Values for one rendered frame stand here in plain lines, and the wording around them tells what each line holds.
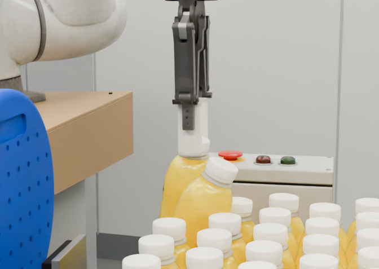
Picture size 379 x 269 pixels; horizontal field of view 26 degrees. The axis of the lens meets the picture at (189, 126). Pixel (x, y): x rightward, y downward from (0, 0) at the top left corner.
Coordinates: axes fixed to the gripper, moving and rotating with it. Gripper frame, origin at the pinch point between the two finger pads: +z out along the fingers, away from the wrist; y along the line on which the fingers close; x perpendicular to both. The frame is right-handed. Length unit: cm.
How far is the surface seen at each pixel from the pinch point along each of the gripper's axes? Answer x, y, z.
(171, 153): -61, -264, 58
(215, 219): 4.8, 11.5, 8.9
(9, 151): -18.1, 17.6, 0.2
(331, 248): 18.5, 18.1, 9.7
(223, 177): 5.2, 8.0, 4.6
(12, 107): -18.0, 16.2, -4.6
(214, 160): 3.9, 6.9, 2.8
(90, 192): -76, -185, 58
